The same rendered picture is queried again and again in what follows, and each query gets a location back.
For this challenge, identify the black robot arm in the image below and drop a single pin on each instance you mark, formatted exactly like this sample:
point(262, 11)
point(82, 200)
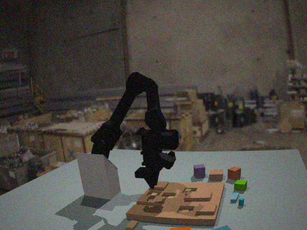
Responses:
point(158, 137)

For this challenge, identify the purple block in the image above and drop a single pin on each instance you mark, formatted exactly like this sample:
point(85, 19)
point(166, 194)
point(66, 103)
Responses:
point(199, 170)

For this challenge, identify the tan wooden puzzle board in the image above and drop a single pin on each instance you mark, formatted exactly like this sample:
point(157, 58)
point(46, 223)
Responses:
point(203, 203)

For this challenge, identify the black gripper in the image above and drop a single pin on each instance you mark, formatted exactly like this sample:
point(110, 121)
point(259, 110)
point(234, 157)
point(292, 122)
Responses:
point(150, 172)

